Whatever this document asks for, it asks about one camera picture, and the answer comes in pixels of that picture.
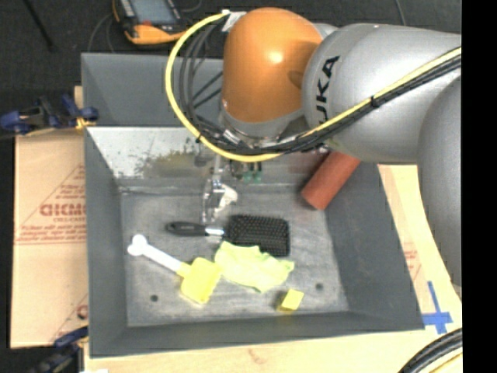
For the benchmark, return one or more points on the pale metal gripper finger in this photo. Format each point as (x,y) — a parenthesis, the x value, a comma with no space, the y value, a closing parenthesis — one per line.
(218,200)
(207,206)

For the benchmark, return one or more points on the black hair brush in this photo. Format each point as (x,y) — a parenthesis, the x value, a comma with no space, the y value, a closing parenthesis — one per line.
(260,234)

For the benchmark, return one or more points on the yellow-green cloth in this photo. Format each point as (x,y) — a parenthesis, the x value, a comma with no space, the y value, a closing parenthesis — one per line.
(252,266)

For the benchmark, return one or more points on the red-brown cylinder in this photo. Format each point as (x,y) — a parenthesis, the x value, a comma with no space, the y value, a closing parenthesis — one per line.
(330,181)

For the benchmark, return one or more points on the small yellow sponge block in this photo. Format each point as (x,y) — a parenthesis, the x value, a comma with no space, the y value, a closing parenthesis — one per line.
(291,300)

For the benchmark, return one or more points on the grey metal bin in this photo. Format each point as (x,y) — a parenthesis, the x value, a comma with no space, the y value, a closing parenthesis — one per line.
(349,255)

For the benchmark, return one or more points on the brown cardboard board, red print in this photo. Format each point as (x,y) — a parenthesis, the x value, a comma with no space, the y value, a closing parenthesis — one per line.
(46,255)

